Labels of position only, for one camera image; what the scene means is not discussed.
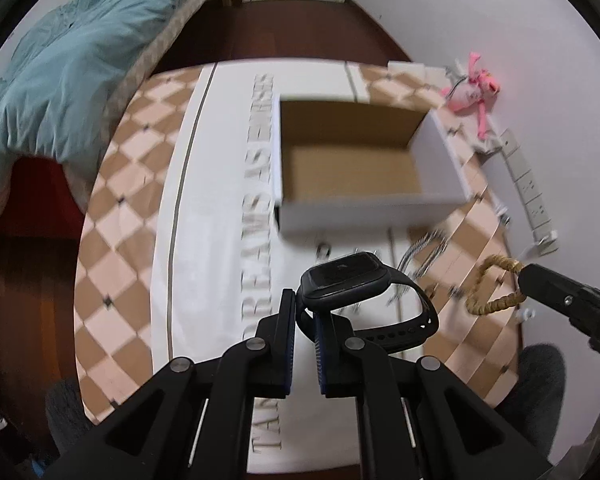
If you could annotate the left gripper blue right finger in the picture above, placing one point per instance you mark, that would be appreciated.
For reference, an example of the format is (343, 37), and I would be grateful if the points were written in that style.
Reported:
(333, 370)

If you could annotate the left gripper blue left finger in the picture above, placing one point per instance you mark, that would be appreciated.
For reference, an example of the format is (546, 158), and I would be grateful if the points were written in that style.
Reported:
(284, 341)

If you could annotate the black smart watch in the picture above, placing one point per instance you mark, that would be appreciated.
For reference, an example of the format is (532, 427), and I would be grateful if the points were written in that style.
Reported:
(356, 278)

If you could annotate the white power strip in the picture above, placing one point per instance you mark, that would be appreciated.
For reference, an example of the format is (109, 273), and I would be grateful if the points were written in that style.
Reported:
(530, 230)

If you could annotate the white cardboard box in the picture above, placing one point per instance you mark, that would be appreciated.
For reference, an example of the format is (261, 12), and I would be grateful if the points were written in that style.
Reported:
(345, 165)

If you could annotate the pink panther plush toy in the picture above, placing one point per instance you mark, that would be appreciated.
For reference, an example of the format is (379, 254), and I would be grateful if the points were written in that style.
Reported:
(475, 88)

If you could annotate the bed mattress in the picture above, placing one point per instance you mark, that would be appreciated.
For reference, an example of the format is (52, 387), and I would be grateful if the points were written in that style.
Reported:
(165, 45)

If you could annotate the teal blanket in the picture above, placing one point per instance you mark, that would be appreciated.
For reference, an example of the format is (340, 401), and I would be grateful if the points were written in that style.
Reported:
(70, 78)

